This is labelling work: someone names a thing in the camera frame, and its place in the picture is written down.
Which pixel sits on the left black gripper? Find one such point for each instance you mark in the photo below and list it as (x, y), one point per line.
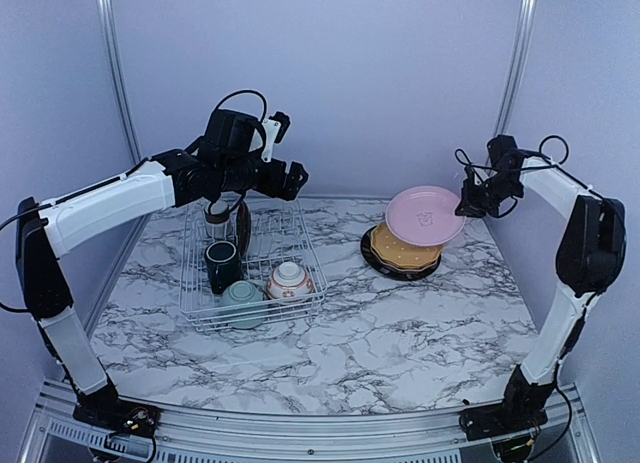
(274, 184)

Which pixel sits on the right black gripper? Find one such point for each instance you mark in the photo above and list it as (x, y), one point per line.
(469, 205)

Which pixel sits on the pink plate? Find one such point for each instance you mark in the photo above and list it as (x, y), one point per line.
(424, 216)

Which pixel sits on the dark brown plate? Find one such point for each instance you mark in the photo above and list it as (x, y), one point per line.
(243, 228)

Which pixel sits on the yellow polka dot plate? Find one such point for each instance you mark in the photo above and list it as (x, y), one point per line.
(393, 250)

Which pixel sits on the black striped plate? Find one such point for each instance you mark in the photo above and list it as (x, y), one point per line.
(365, 244)

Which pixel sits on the red patterned white bowl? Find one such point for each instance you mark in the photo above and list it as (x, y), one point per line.
(289, 281)

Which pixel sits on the maroon polka dot plate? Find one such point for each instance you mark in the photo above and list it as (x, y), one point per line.
(400, 267)

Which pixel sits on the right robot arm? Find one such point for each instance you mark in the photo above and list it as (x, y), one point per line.
(588, 260)

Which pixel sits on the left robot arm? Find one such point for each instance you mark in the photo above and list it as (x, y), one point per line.
(49, 230)

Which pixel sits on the brown and white cup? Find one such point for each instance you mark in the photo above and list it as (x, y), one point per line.
(217, 220)

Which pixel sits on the dark green mug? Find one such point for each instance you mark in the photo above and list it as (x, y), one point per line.
(223, 265)

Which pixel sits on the pale green bowl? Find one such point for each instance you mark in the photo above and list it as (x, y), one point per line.
(242, 306)

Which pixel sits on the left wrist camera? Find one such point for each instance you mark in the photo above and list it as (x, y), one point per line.
(233, 134)

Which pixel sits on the right aluminium frame post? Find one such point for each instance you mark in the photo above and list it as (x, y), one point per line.
(519, 55)

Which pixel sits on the aluminium frame post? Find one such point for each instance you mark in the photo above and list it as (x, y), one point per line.
(519, 55)
(109, 31)

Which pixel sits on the white wire dish rack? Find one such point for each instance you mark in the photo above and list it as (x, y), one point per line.
(278, 234)

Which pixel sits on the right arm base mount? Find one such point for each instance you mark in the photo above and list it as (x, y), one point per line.
(493, 420)

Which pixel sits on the left aluminium frame post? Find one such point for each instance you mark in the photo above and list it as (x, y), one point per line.
(109, 31)

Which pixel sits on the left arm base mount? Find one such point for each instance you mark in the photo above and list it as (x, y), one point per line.
(120, 417)

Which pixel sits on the front aluminium rail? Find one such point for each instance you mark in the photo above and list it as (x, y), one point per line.
(186, 434)

